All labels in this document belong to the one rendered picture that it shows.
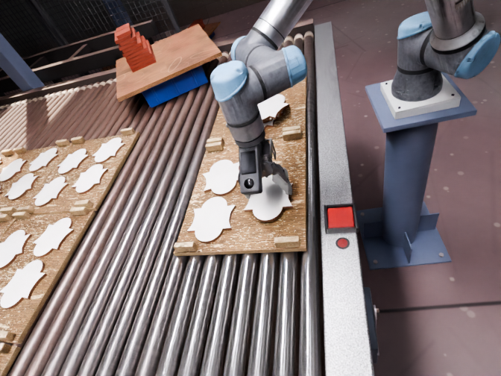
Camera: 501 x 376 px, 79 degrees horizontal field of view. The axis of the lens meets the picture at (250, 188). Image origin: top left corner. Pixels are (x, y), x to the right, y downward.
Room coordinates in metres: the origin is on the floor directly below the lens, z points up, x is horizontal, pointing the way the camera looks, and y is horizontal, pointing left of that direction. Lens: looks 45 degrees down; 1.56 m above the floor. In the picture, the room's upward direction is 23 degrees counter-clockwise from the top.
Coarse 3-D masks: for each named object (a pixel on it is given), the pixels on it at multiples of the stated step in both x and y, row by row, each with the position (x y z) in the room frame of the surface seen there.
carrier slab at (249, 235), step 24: (288, 144) 0.74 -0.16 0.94; (288, 168) 0.64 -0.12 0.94; (192, 192) 0.71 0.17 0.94; (240, 192) 0.62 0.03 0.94; (192, 216) 0.61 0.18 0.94; (240, 216) 0.54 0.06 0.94; (288, 216) 0.48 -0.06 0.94; (192, 240) 0.53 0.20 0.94; (216, 240) 0.50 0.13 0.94; (240, 240) 0.47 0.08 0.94; (264, 240) 0.44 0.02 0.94
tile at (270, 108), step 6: (276, 96) 0.94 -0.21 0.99; (282, 96) 0.93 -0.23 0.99; (264, 102) 0.94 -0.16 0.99; (270, 102) 0.92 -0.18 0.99; (276, 102) 0.91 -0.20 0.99; (282, 102) 0.89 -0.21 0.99; (264, 108) 0.90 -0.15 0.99; (270, 108) 0.89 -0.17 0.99; (276, 108) 0.87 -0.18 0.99; (282, 108) 0.86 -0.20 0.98; (264, 114) 0.87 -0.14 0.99; (270, 114) 0.85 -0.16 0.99; (276, 114) 0.84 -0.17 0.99; (264, 120) 0.85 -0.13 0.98
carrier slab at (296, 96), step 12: (300, 84) 1.04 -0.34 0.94; (288, 96) 0.99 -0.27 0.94; (300, 96) 0.96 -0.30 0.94; (288, 108) 0.92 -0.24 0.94; (300, 108) 0.89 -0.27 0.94; (216, 120) 1.04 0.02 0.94; (276, 120) 0.88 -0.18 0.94; (288, 120) 0.86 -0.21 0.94; (300, 120) 0.83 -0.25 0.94; (216, 132) 0.96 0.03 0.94; (228, 132) 0.93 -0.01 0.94; (276, 132) 0.82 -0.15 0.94; (228, 144) 0.86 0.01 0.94
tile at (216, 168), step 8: (224, 160) 0.78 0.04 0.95; (216, 168) 0.76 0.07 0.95; (224, 168) 0.74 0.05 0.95; (232, 168) 0.73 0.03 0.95; (208, 176) 0.74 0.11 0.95; (216, 176) 0.72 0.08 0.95; (224, 176) 0.71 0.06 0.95; (232, 176) 0.69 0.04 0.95; (208, 184) 0.70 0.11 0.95; (216, 184) 0.69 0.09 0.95; (224, 184) 0.67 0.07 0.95; (232, 184) 0.66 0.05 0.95; (216, 192) 0.65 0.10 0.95; (224, 192) 0.64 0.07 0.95
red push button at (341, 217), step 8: (328, 208) 0.46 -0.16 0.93; (336, 208) 0.45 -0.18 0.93; (344, 208) 0.44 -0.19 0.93; (352, 208) 0.43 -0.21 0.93; (328, 216) 0.43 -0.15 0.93; (336, 216) 0.42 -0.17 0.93; (344, 216) 0.41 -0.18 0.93; (352, 216) 0.41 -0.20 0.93; (328, 224) 0.41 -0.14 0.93; (336, 224) 0.40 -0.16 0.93; (344, 224) 0.40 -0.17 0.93; (352, 224) 0.39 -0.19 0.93
